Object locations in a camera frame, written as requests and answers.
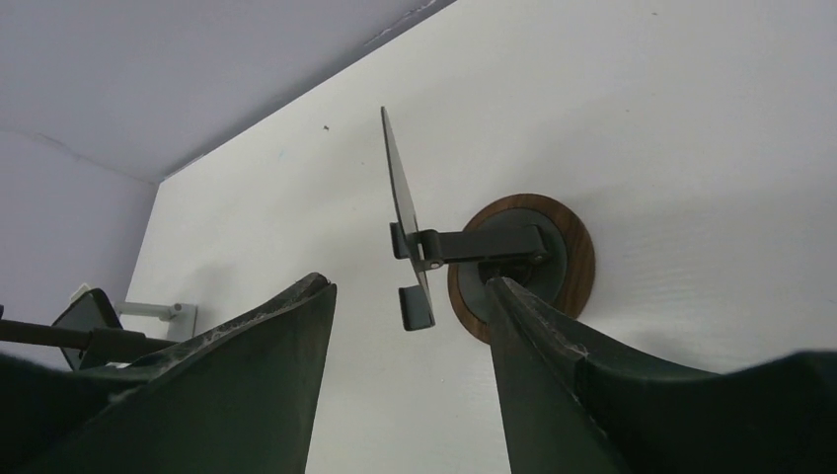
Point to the phone on white stand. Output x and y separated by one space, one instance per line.
91 310

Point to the wooden base phone stand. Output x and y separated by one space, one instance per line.
532 239

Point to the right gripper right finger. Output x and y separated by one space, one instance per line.
574 400

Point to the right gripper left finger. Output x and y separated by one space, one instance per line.
239 398

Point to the black round base stand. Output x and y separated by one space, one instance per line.
106 344

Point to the white metal phone stand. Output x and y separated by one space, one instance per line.
174 322

